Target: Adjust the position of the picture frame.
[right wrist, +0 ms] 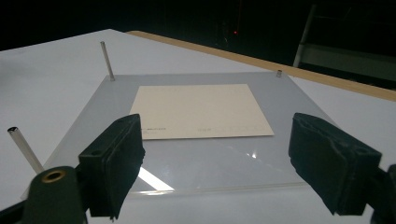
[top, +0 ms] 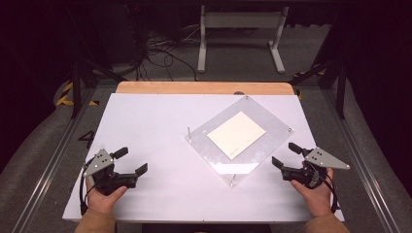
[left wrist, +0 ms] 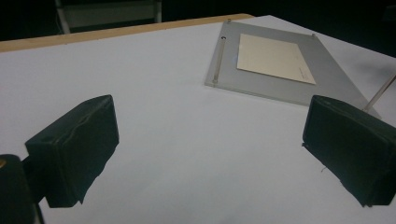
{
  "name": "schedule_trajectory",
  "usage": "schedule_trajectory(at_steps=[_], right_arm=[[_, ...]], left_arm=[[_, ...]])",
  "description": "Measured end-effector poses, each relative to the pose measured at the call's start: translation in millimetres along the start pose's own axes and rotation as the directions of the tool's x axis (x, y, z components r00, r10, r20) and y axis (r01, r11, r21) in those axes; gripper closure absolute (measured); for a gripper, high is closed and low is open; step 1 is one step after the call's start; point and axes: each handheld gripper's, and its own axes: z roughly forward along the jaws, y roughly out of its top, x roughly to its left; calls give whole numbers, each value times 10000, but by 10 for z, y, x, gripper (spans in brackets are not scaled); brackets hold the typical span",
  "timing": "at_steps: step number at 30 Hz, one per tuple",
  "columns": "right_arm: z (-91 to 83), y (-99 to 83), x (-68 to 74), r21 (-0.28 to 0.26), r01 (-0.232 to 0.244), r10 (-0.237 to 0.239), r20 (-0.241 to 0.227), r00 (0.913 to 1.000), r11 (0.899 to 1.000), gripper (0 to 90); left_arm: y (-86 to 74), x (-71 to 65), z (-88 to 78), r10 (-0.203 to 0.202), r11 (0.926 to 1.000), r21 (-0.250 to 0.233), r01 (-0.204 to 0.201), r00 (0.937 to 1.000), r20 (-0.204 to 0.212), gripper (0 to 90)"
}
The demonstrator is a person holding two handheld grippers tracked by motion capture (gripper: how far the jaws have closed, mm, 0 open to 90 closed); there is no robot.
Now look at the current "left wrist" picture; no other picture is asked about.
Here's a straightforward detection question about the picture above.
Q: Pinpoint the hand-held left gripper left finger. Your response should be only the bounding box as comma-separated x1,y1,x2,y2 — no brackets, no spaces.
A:
24,94,120,209

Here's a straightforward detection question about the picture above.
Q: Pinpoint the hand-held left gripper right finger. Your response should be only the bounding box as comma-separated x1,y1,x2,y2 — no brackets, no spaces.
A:
302,94,396,207

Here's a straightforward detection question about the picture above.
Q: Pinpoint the clear acrylic picture frame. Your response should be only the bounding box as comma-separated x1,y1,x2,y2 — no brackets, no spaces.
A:
204,19,382,119

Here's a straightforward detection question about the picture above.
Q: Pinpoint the picture card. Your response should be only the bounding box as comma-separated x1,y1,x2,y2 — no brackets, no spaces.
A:
236,33,318,85

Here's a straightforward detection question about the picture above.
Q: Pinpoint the wooden table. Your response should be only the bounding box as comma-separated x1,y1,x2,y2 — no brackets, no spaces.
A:
0,13,255,53

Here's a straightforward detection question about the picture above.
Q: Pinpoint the grey metal stand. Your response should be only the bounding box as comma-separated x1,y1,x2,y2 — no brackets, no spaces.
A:
54,0,163,35

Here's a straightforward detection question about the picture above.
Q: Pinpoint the metal frame support rod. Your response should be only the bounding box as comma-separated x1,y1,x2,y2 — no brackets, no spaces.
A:
362,73,396,114

